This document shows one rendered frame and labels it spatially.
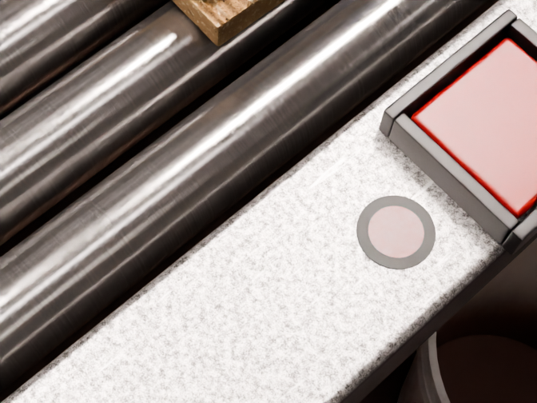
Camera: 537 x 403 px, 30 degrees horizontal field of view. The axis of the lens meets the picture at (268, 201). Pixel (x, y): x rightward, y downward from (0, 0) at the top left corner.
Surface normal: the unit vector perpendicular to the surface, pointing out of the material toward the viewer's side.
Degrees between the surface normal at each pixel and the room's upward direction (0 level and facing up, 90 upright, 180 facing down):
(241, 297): 0
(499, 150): 0
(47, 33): 41
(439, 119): 0
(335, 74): 31
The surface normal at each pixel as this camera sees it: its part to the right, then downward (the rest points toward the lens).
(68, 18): 0.47, 0.14
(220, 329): 0.04, -0.40
